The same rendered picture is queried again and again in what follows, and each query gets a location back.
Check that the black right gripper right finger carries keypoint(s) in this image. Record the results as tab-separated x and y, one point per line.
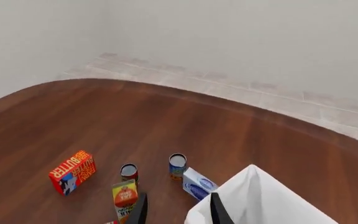
218	208

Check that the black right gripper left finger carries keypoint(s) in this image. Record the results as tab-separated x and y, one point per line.
139	211

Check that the orange juice carton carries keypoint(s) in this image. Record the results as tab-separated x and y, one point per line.
124	199

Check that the white basket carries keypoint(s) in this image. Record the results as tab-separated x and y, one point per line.
259	200

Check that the red white box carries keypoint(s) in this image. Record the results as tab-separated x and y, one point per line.
112	222

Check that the white blue cream cheese box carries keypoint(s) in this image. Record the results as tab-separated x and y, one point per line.
198	184

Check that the red tin can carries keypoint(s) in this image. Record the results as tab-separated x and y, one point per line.
130	172

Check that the blue tin can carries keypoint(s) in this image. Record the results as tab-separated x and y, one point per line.
177	167

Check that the orange butter box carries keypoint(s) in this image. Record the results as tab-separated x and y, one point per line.
72	172

